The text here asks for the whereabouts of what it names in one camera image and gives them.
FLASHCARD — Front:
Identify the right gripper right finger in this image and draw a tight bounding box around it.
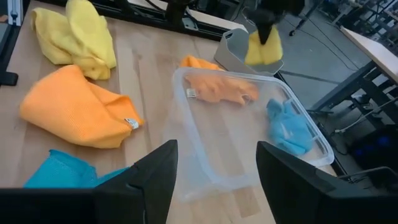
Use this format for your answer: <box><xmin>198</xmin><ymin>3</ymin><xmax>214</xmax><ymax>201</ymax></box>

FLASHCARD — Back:
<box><xmin>256</xmin><ymin>141</ymin><xmax>343</xmax><ymax>224</ymax></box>

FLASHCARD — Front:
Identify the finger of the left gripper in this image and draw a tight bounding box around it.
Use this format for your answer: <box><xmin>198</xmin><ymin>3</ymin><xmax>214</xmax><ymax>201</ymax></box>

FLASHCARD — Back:
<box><xmin>256</xmin><ymin>17</ymin><xmax>267</xmax><ymax>45</ymax></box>
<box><xmin>265</xmin><ymin>17</ymin><xmax>278</xmax><ymax>45</ymax></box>

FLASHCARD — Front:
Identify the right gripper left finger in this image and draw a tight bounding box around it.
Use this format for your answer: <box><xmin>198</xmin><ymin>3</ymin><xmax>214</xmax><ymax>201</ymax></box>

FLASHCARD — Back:
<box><xmin>93</xmin><ymin>139</ymin><xmax>179</xmax><ymax>224</ymax></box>

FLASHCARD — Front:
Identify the yellow microfiber towel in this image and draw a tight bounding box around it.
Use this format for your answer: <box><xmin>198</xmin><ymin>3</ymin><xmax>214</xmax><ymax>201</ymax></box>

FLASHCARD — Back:
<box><xmin>244</xmin><ymin>26</ymin><xmax>284</xmax><ymax>67</ymax></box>
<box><xmin>30</xmin><ymin>0</ymin><xmax>118</xmax><ymax>81</ymax></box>

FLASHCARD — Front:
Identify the small blue microfiber towel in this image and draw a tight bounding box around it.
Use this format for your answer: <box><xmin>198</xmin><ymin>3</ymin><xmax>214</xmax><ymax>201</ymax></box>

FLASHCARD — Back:
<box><xmin>266</xmin><ymin>98</ymin><xmax>315</xmax><ymax>157</ymax></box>

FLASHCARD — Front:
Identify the orange microfiber towel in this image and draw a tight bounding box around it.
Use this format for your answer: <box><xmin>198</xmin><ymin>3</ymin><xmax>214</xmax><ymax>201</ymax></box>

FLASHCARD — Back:
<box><xmin>180</xmin><ymin>55</ymin><xmax>260</xmax><ymax>105</ymax></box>
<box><xmin>19</xmin><ymin>64</ymin><xmax>146</xmax><ymax>150</ymax></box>

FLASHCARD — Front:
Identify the large blue microfiber towel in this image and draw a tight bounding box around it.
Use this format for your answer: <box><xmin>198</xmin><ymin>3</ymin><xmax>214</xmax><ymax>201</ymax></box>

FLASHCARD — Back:
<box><xmin>23</xmin><ymin>149</ymin><xmax>130</xmax><ymax>189</ymax></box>

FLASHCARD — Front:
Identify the gray plastic bin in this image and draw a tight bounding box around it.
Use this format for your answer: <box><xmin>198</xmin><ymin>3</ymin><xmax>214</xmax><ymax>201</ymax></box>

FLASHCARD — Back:
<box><xmin>213</xmin><ymin>27</ymin><xmax>285</xmax><ymax>77</ymax></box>

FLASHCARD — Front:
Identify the clear plastic bin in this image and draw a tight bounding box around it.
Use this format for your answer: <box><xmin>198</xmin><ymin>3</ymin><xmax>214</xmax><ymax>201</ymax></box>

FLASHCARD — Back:
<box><xmin>161</xmin><ymin>67</ymin><xmax>335</xmax><ymax>203</ymax></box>

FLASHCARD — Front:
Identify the black computer tower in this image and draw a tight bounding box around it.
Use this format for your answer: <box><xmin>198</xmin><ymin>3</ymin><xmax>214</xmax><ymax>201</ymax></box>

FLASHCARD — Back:
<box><xmin>348</xmin><ymin>124</ymin><xmax>398</xmax><ymax>188</ymax></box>

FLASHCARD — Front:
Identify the gray desk leg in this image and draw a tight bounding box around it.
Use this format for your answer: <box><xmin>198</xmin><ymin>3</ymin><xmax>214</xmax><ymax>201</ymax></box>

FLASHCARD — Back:
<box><xmin>309</xmin><ymin>60</ymin><xmax>398</xmax><ymax>132</ymax></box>

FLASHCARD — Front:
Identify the wooden desk top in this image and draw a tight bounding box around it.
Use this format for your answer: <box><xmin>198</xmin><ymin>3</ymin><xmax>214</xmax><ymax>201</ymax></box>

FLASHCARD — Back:
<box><xmin>338</xmin><ymin>24</ymin><xmax>398</xmax><ymax>83</ymax></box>

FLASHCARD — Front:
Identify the white cable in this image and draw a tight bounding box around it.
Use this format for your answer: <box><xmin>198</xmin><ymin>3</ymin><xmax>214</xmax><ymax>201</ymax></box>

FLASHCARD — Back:
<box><xmin>333</xmin><ymin>96</ymin><xmax>398</xmax><ymax>135</ymax></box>

